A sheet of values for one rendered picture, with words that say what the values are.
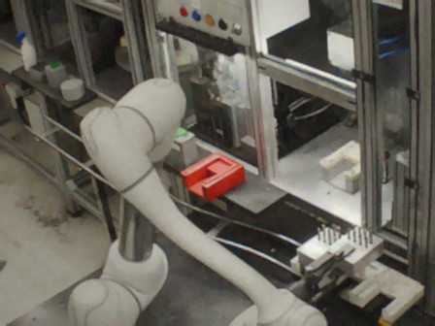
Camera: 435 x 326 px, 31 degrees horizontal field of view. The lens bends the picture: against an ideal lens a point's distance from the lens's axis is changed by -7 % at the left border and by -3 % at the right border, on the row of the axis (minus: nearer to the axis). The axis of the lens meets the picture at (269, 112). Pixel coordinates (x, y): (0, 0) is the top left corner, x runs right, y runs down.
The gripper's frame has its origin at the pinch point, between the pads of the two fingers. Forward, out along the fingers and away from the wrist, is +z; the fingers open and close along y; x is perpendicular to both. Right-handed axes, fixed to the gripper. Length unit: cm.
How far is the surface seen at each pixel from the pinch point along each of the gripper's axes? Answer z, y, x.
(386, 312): -2.8, -8.2, -16.9
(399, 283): 9.5, -9.8, -11.6
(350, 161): 37.6, -1.3, 29.3
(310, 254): -0.8, -3.7, 11.6
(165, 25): 16, 40, 83
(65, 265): -5, -97, 171
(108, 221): -3, -43, 117
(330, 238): 6.5, -1.9, 10.4
